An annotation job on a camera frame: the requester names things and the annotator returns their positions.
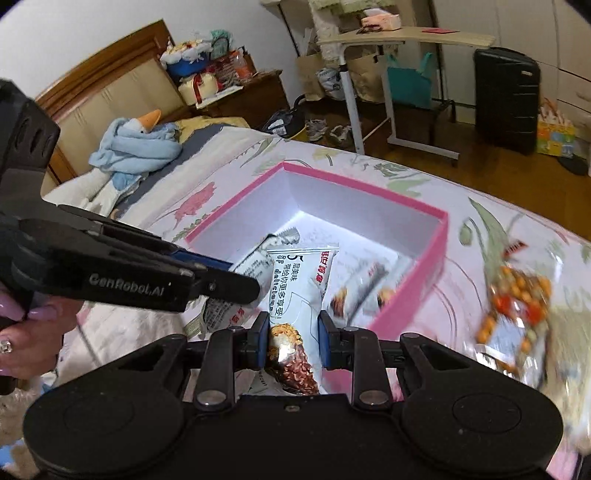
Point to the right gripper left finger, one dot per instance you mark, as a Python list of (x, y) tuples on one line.
[(229, 351)]

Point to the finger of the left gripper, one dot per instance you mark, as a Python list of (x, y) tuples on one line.
[(199, 280), (184, 251)]

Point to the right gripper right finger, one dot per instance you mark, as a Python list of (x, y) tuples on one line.
[(353, 364)]

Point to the white nut bar wrapper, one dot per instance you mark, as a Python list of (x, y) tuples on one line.
[(297, 289)]

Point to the clear bag coated peanuts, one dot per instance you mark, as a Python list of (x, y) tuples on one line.
[(512, 337)]

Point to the left hand pink nails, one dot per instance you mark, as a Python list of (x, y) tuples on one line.
[(31, 346)]

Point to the white snack packet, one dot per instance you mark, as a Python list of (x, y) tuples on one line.
[(207, 315)]

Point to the white fruit bar packet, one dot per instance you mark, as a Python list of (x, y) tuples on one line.
[(357, 299)]

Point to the blue goose plush toy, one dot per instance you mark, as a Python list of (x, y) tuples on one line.
[(132, 148)]

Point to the pink cardboard box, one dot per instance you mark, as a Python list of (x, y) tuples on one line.
[(317, 243)]

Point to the wooden headboard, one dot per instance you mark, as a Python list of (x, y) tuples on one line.
[(125, 79)]

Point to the blue flower basket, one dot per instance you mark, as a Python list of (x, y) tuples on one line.
[(186, 58)]

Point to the dark wooden nightstand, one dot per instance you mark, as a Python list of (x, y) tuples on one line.
[(255, 101)]

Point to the floral bed sheet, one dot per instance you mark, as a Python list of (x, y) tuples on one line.
[(218, 161)]

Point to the brown paper bag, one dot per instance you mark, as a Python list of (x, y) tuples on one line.
[(307, 68)]

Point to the teal shopping bag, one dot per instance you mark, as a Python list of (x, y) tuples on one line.
[(412, 86)]

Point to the colourful gift bag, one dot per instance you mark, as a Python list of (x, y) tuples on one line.
[(555, 133)]

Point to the black suitcase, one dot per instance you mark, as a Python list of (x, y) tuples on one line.
[(507, 94)]

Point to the pink tissue box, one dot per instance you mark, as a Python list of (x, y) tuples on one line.
[(384, 21)]

